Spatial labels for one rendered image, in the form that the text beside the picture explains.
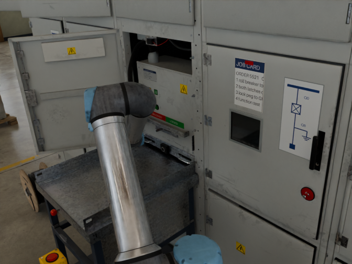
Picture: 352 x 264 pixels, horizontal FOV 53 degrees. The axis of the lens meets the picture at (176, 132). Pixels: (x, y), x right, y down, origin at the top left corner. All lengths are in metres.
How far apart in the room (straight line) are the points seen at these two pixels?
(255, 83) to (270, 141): 0.25
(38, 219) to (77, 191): 1.39
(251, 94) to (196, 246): 0.68
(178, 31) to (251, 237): 1.07
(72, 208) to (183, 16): 1.06
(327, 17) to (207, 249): 0.82
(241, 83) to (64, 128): 1.28
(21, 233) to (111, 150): 2.16
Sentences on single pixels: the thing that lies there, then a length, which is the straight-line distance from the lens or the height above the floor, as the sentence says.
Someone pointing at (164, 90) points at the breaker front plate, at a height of 1.26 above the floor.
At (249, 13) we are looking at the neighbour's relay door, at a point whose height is 1.72.
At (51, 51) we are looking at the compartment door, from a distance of 2.20.
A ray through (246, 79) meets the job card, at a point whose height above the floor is 1.46.
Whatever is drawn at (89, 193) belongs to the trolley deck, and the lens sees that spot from 1.91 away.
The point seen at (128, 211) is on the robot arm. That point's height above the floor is 1.22.
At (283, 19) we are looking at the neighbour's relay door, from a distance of 1.35.
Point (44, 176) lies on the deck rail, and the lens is 2.11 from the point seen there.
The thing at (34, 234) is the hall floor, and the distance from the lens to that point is 3.16.
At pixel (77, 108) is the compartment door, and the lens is 2.32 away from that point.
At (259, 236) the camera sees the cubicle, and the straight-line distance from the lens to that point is 1.81.
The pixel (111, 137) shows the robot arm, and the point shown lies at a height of 1.41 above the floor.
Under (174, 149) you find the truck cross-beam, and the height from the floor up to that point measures 0.91.
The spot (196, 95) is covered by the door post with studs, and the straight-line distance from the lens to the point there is 1.75.
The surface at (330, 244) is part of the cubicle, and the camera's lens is 1.61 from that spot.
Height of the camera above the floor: 1.89
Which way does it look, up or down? 25 degrees down
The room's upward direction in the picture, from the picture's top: 3 degrees counter-clockwise
